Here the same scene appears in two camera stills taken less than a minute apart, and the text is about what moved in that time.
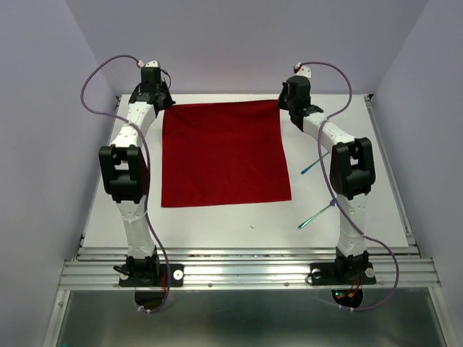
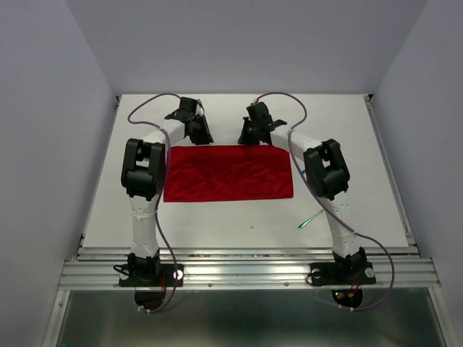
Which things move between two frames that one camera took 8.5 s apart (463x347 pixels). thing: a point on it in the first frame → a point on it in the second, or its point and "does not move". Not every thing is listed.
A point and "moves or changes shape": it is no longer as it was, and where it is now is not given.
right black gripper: [281, 103] → [243, 138]
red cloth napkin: [223, 152] moves or changes shape
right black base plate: [343, 273] does not move
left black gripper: [168, 101] → [205, 136]
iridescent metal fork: [332, 203] does not move
